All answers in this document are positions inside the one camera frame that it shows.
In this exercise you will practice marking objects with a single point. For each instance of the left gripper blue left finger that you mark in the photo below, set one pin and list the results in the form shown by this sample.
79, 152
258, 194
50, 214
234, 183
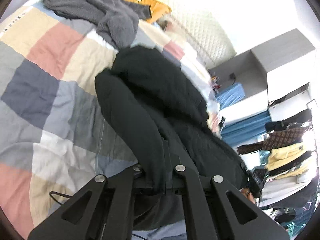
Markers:
102, 209

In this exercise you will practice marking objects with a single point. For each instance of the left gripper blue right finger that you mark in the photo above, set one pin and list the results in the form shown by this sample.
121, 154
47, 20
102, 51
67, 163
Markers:
215, 209

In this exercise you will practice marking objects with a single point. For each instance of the black puffer jacket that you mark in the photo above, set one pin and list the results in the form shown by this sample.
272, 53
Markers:
156, 109

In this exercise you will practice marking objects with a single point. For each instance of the hanging clothes rack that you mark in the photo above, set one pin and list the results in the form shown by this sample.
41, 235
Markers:
285, 161

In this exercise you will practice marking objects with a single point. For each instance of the person's right hand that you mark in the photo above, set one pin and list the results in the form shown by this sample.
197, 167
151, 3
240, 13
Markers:
247, 193

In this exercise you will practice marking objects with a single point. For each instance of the blue curtain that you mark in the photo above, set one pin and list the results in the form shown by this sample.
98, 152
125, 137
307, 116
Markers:
246, 129

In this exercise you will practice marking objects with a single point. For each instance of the blue towel covered chair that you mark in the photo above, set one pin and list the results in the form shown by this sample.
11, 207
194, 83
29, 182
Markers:
230, 95

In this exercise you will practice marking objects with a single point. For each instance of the patchwork pastel bed quilt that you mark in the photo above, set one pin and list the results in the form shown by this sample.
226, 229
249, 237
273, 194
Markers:
53, 135

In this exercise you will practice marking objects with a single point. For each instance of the grey white wardrobe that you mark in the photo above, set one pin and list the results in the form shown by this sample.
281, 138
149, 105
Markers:
267, 73

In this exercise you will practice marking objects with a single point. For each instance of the bottles on shelf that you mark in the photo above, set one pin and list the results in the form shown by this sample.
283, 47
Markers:
215, 82

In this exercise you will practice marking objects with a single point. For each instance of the cream quilted headboard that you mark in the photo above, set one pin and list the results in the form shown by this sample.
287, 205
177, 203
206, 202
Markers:
192, 20

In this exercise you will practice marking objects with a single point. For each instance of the grey fleece garment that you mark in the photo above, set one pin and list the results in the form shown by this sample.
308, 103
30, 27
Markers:
116, 20

